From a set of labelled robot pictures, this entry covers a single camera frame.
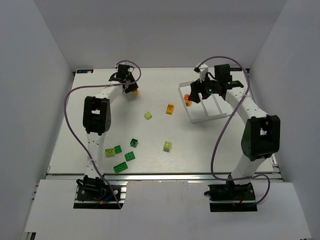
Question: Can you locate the yellow lego brick slope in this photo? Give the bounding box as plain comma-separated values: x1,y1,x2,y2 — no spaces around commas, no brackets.
166,103,175,115

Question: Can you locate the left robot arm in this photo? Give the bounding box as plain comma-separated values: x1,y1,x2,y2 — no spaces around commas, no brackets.
82,61,138,179

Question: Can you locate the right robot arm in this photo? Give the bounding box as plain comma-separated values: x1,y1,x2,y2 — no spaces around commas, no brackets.
188,64,281,185

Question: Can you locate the white divided sorting tray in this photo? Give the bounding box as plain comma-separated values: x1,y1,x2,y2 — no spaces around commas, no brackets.
178,81,233,124

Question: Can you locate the blue label sticker right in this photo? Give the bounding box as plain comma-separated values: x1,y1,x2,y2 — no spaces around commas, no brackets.
230,67,242,72

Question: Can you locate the blue label sticker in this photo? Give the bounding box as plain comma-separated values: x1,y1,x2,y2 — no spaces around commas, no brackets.
230,67,242,72
76,69,94,74

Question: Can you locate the light green square lego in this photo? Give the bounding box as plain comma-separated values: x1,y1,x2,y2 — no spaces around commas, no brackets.
144,112,152,120

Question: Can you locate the blue label sticker left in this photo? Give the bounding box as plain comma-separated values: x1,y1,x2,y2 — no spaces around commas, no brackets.
76,69,94,74

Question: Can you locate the light green lego near centre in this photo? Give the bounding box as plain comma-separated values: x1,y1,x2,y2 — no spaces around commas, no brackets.
163,141,172,152

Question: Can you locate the dark green square lego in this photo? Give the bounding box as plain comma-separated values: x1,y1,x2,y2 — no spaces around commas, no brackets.
130,138,139,148

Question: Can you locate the light green flat lego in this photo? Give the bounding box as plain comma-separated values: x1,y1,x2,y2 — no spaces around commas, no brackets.
105,148,115,158

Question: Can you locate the green long lego brick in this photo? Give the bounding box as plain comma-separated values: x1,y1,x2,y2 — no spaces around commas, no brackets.
113,162,128,174

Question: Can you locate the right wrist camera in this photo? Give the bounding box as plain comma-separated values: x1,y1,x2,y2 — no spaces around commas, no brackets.
194,63,209,82

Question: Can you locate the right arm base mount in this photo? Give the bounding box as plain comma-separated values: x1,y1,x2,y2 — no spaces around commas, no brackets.
204,181,258,213

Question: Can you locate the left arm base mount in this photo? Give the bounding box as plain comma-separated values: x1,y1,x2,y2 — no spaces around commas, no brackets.
73,175,125,210

